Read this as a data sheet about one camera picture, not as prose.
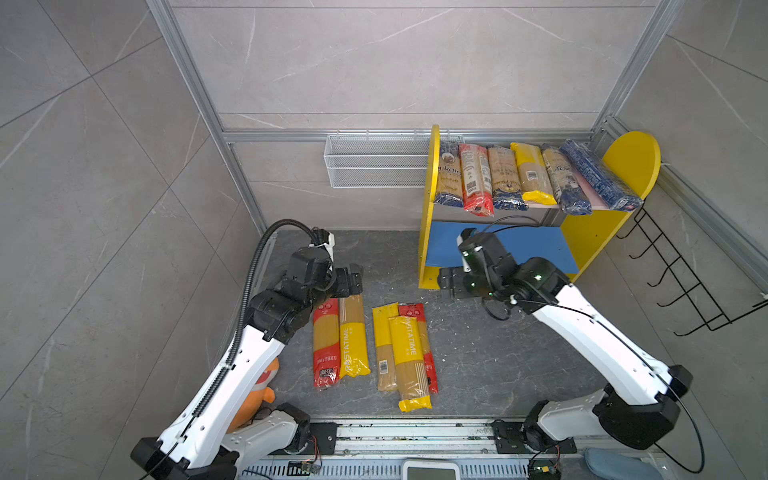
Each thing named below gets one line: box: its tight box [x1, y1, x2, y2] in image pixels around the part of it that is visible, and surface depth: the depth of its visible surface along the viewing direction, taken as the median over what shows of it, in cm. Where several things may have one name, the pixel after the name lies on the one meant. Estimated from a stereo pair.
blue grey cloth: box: [585, 448, 664, 480], surface depth 69 cm
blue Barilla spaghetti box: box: [559, 139, 644, 212], surface depth 73 cm
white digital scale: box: [402, 461, 461, 480], surface depth 67 cm
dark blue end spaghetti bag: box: [488, 146, 529, 211], surface depth 73 cm
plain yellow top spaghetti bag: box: [372, 302, 399, 392], surface depth 88 cm
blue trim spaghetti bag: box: [541, 144, 593, 216], surface depth 73 cm
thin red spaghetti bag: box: [398, 302, 439, 395], surface depth 89 cm
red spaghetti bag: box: [313, 297, 341, 389], surface depth 89 cm
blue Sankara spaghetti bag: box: [434, 138, 464, 207], surface depth 74 cm
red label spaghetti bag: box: [459, 143, 495, 217], surface depth 73 cm
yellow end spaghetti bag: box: [510, 142, 557, 205], surface depth 75 cm
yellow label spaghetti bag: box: [339, 295, 371, 379], surface depth 90 cm
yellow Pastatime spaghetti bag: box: [388, 316, 433, 412], surface depth 83 cm
